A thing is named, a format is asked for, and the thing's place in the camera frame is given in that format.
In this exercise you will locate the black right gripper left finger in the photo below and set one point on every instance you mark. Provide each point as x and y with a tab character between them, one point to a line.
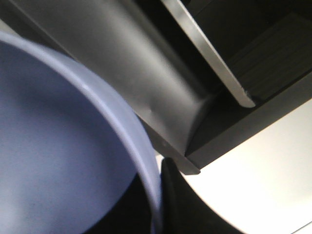
130	215

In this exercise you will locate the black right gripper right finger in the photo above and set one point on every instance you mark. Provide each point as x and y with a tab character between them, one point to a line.
184	212

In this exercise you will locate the light blue ribbed bowl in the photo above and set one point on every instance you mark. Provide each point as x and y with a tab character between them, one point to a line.
70	145

